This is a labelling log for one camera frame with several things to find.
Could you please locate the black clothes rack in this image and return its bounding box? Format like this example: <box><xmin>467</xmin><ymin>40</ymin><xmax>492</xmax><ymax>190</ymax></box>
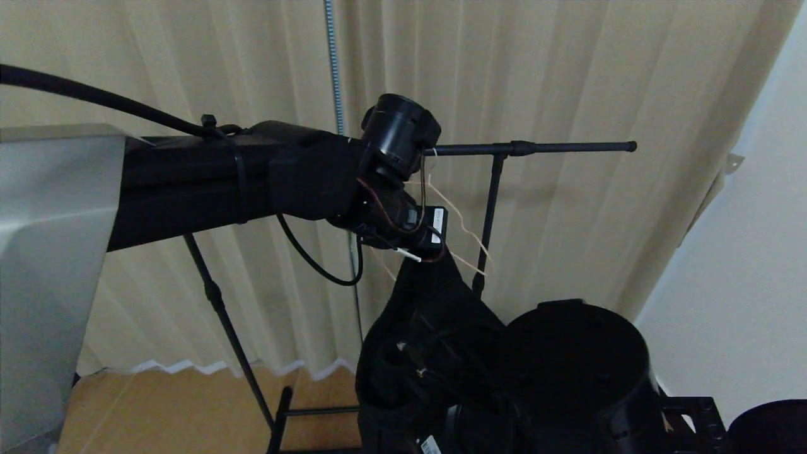
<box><xmin>183</xmin><ymin>140</ymin><xmax>637</xmax><ymax>454</ymax></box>

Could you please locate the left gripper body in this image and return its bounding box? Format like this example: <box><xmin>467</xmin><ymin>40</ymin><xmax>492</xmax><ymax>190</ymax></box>
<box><xmin>359</xmin><ymin>188</ymin><xmax>442</xmax><ymax>260</ymax></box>

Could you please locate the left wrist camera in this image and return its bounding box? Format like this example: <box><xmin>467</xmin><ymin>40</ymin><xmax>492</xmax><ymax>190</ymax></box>
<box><xmin>413</xmin><ymin>207</ymin><xmax>450</xmax><ymax>248</ymax></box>

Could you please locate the beige curtain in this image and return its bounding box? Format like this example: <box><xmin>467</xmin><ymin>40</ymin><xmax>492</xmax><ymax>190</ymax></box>
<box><xmin>0</xmin><ymin>0</ymin><xmax>801</xmax><ymax>382</ymax></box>

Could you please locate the black garment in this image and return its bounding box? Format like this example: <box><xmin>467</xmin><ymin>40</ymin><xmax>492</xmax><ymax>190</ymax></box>
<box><xmin>355</xmin><ymin>252</ymin><xmax>511</xmax><ymax>454</ymax></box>

